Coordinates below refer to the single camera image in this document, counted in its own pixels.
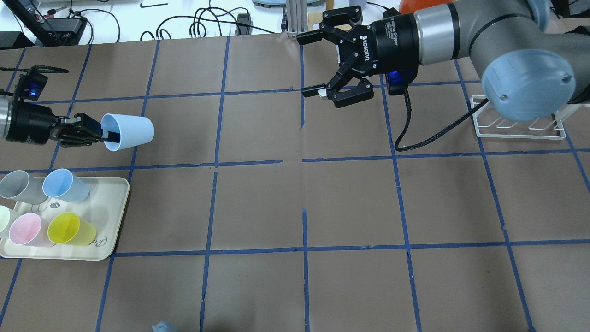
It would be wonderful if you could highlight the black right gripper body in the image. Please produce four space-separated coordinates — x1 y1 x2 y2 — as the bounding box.
339 13 419 78

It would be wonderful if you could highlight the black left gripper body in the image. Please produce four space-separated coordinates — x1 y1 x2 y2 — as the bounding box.
5 101 77 147

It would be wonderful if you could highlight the light blue ikea cup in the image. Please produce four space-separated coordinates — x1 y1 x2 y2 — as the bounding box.
100 113 154 152

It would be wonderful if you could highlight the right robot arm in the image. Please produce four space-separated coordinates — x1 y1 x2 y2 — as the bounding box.
297 0 590 122

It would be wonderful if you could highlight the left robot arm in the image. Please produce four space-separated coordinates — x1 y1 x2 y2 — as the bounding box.
0 98 121 147

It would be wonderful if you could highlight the grey plastic cup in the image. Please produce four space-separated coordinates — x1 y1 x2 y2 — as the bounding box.
0 170 48 205

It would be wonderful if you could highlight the yellow plastic cup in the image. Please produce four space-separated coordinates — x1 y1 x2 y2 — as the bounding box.
47 212 97 246

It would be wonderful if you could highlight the cream white plastic cup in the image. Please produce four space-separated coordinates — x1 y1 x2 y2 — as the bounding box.
0 205 12 239

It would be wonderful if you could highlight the pink plastic cup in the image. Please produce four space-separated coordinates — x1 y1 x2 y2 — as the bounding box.
9 213 55 248

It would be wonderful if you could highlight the wooden mug tree stand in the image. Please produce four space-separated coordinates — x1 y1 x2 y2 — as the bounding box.
307 12 323 31

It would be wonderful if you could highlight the orange bucket with lid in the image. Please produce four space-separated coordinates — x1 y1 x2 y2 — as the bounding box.
398 0 454 13

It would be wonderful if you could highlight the cream plastic tray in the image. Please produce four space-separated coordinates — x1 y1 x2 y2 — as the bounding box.
0 177 130 261

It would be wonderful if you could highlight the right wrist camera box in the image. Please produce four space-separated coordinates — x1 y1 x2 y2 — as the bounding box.
385 69 418 96

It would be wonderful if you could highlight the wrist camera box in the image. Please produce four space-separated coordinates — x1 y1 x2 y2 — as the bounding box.
13 67 48 101
385 69 418 96

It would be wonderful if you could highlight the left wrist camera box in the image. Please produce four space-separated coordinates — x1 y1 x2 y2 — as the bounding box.
13 67 48 101

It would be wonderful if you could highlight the aluminium frame post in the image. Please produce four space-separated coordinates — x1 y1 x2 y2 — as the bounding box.
286 0 309 37

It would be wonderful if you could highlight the black right camera cable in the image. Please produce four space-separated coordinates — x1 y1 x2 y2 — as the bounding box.
394 90 490 153

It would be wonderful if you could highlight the white wire cup rack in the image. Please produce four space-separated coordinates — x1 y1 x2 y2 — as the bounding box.
472 101 577 140

